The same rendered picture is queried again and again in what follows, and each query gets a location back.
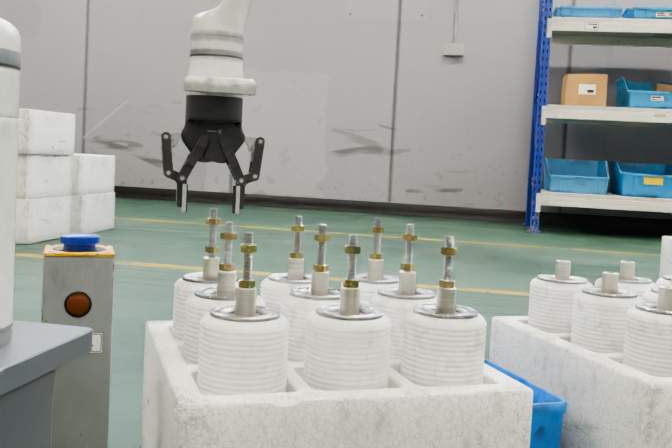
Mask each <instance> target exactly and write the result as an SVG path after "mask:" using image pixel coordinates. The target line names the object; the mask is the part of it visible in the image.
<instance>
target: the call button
mask: <svg viewBox="0 0 672 448"><path fill-rule="evenodd" d="M60 243H64V249H68V250H94V249H95V246H96V244H98V243H100V236H98V235H97V234H92V233H65V234H62V235H61V236H60Z"/></svg>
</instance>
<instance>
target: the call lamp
mask: <svg viewBox="0 0 672 448"><path fill-rule="evenodd" d="M89 305H90V304H89V300H88V298H87V297H86V296H85V295H83V294H74V295H72V296H71V297H70V298H69V299H68V301H67V309H68V311H69V312H70V313H71V314H73V315H82V314H84V313H86V312H87V310H88V309H89Z"/></svg>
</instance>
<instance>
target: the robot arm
mask: <svg viewBox="0 0 672 448"><path fill-rule="evenodd" d="M252 1H253V0H221V2H220V4H219V5H218V7H216V8H214V9H212V10H209V11H206V12H202V13H199V14H197V15H195V16H194V18H193V19H192V23H191V35H190V36H191V37H190V58H189V66H188V71H187V76H186V77H185V78H184V91H186V110H185V125H184V128H183V130H182V131H181V132H177V133H168V132H163V133H162V134H161V135H160V139H161V153H162V166H163V174H164V176H165V177H167V178H170V179H172V180H174V181H175V182H176V184H177V186H176V205H177V207H181V212H187V197H188V184H187V179H188V177H189V175H190V173H191V171H192V170H193V168H194V167H195V165H196V163H197V162H198V161H199V162H203V163H207V162H216V163H226V164H227V166H228V168H229V170H230V172H231V174H232V176H233V179H234V181H235V185H233V199H232V213H233V214H239V209H243V207H244V197H245V186H246V185H247V184H248V183H250V182H254V181H257V180H258V179H259V176H260V170H261V163H262V157H263V151H264V144H265V140H264V138H262V137H256V138H255V137H249V136H245V135H244V132H243V130H242V110H243V95H244V96H255V95H256V89H257V83H256V82H255V81H254V80H253V79H244V73H243V61H242V60H243V44H244V41H243V40H244V29H245V25H246V21H247V18H248V14H249V11H250V7H251V4H252ZM20 69H21V38H20V34H19V31H18V30H17V29H16V27H15V26H13V25H12V24H11V23H9V22H7V21H5V20H3V19H1V18H0V348H1V347H3V346H5V345H7V344H8V343H10V342H11V340H12V334H13V302H14V264H15V230H16V196H17V162H18V128H19V119H18V118H19V103H20V71H19V70H20ZM180 139H182V141H183V143H184V144H185V146H186V147H187V149H188V150H189V152H190V153H189V155H188V156H187V158H186V160H185V162H184V164H183V166H182V168H181V169H180V171H179V172H177V171H174V170H173V162H172V148H175V147H176V146H177V142H178V140H180ZM243 143H246V145H247V150H248V151H249V152H251V159H250V165H249V172H248V173H247V174H243V172H242V170H241V168H240V164H239V162H238V160H237V158H236V155H235V153H236V152H237V151H238V149H239V148H240V147H241V146H242V144H243Z"/></svg>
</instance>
